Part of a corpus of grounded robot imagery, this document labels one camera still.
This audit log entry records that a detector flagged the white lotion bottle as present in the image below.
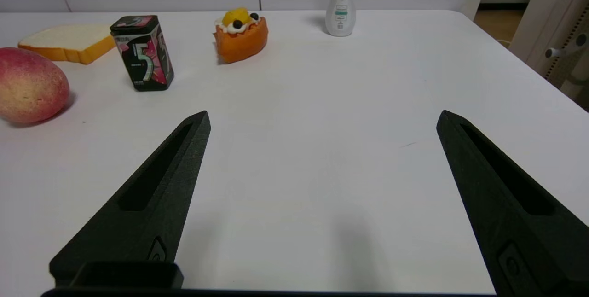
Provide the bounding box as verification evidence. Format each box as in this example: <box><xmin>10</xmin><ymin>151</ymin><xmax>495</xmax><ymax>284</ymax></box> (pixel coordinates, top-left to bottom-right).
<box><xmin>325</xmin><ymin>0</ymin><xmax>357</xmax><ymax>37</ymax></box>

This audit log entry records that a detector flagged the white side table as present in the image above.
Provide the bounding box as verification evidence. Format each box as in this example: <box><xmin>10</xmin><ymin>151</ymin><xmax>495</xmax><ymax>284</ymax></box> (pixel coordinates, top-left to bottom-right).
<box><xmin>508</xmin><ymin>0</ymin><xmax>589</xmax><ymax>112</ymax></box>

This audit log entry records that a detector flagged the white bread slice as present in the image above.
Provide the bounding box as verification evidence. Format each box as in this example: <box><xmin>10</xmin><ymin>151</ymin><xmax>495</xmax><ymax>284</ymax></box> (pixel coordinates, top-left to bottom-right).
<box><xmin>18</xmin><ymin>24</ymin><xmax>116</xmax><ymax>65</ymax></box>

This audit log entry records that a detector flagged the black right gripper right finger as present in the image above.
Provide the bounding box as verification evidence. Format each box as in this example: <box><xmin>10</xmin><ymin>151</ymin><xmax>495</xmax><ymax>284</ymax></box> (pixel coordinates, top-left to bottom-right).
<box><xmin>436</xmin><ymin>110</ymin><xmax>589</xmax><ymax>296</ymax></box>

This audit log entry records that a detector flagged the black gum box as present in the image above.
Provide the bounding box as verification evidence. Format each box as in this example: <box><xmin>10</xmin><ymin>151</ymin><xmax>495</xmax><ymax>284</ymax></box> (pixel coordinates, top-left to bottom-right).
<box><xmin>110</xmin><ymin>15</ymin><xmax>174</xmax><ymax>92</ymax></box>

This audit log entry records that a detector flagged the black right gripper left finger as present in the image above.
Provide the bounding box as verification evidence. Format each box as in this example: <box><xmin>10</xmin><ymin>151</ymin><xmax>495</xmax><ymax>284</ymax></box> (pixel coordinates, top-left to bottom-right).
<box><xmin>49</xmin><ymin>111</ymin><xmax>211</xmax><ymax>288</ymax></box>

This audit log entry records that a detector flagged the peach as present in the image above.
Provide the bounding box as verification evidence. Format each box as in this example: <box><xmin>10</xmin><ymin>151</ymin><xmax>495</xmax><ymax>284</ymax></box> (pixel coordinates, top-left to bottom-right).
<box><xmin>0</xmin><ymin>47</ymin><xmax>70</xmax><ymax>125</ymax></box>

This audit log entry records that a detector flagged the orange fruit cake slice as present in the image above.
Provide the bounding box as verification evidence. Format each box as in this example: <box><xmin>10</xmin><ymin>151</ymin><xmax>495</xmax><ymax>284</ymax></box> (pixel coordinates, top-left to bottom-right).
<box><xmin>213</xmin><ymin>7</ymin><xmax>269</xmax><ymax>64</ymax></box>

